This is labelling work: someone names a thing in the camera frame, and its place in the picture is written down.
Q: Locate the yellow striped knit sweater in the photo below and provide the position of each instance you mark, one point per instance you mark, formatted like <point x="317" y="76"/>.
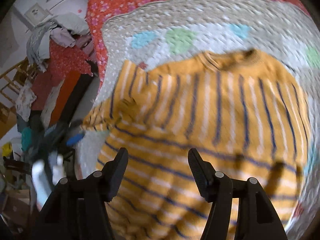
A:
<point x="243" y="112"/>

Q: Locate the quilted heart pattern blanket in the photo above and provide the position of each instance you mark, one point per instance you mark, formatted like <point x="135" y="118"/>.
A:
<point x="170" y="30"/>

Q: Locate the wooden chair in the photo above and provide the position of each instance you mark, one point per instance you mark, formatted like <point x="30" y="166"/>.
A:
<point x="12" y="81"/>

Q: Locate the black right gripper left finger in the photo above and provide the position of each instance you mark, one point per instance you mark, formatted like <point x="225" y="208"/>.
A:
<point x="76" y="208"/>

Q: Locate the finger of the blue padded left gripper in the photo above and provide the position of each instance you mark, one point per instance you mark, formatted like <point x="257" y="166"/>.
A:
<point x="75" y="139"/>

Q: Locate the pile of clothes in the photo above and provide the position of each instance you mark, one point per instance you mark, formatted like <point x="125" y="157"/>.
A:
<point x="58" y="50"/>

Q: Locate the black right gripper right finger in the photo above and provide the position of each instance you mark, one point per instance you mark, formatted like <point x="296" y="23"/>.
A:
<point x="257" y="218"/>

